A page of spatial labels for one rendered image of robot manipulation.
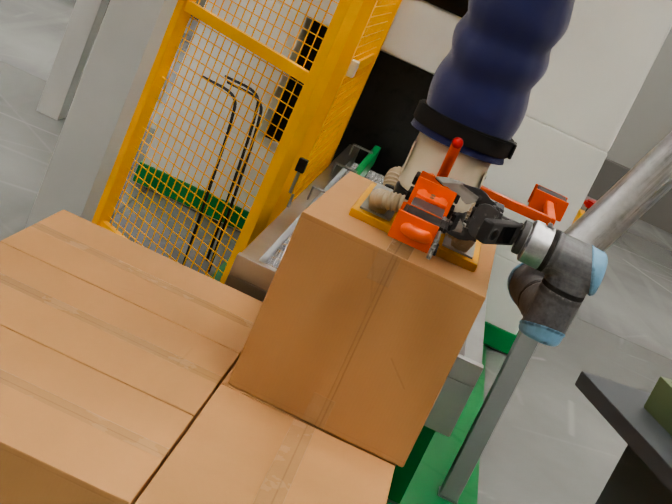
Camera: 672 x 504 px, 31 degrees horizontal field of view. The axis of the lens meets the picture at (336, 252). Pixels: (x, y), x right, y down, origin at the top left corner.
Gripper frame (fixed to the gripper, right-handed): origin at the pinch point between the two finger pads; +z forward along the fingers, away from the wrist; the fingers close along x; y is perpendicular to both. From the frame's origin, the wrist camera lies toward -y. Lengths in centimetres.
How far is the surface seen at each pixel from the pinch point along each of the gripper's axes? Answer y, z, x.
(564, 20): 22.9, -9.0, 41.2
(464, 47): 19.6, 7.2, 27.8
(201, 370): -2, 27, -53
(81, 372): -28, 45, -54
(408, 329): -4.2, -7.0, -25.5
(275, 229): 107, 35, -48
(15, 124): 305, 186, -108
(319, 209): 4.2, 19.6, -13.1
